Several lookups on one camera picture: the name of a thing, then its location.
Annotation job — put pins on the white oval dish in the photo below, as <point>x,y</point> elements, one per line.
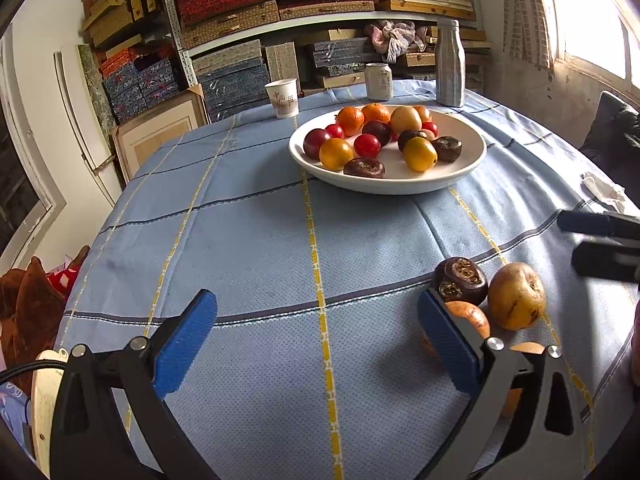
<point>400,182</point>

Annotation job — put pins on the dark cloth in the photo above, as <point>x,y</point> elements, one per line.
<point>615,145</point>

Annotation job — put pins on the wooden framed board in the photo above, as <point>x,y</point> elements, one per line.
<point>155,135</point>

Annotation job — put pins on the white paper cup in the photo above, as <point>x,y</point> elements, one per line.
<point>282,100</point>

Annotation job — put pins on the small yellow orange fruit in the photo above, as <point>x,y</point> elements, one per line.
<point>420,154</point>

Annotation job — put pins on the white embroidered napkin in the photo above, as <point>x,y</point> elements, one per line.
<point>602,190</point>

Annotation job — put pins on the white metal shelf rack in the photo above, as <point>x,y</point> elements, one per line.
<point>325,16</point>

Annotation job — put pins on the pink crumpled cloth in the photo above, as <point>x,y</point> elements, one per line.
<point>395,37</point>

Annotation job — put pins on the tangerine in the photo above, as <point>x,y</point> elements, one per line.
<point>376,112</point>
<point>350,120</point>

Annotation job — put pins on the large blemished orange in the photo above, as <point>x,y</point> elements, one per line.
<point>406,119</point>

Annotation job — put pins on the sunlit window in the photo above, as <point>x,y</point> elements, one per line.
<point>590,20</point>

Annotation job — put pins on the woven bamboo curtain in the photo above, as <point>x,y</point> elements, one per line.
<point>525,15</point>

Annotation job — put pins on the brown plush toy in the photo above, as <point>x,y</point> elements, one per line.
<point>30,310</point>

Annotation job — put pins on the white framed dark window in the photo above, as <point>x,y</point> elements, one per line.
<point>15,185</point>

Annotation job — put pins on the pile of tan flat boxes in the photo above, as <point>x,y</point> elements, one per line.
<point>115,20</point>

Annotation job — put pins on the large red tomato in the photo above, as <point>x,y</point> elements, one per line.
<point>430,129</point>

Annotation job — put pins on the pile of blue floral boxes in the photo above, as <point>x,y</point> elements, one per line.
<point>135,85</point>

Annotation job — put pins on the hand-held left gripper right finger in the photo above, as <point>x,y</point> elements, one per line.
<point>447,350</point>

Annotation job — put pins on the green marble slab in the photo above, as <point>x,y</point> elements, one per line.
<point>95,90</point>

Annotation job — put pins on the red dotted cloth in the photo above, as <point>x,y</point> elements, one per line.
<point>62,280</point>

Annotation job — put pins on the dark brown mangosteen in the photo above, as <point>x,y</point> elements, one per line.
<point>459,281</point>

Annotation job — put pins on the stack of blue patterned boxes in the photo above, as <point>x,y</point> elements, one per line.
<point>235,85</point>

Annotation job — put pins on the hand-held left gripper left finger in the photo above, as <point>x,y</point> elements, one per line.
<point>185,345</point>

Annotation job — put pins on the silver metal bottle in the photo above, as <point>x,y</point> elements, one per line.
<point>450,70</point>

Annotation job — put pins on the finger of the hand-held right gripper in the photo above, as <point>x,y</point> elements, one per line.
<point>585,221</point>
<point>605,260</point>

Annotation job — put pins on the small purple plum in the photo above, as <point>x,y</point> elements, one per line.
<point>411,137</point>

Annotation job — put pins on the blue printed cloth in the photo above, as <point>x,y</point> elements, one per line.
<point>12,410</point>

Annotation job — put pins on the white wall panel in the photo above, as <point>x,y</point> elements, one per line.
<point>80,120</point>

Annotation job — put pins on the dark wrinkled passion fruit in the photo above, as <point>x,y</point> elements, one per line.
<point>364,167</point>
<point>446,148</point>

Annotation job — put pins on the small red tomato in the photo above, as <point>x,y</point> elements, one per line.
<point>335,131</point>
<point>367,145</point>

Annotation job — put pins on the blue checked tablecloth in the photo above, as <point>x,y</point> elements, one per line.
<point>250,240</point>

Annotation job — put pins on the white drink can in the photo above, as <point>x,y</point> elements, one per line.
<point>378,82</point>

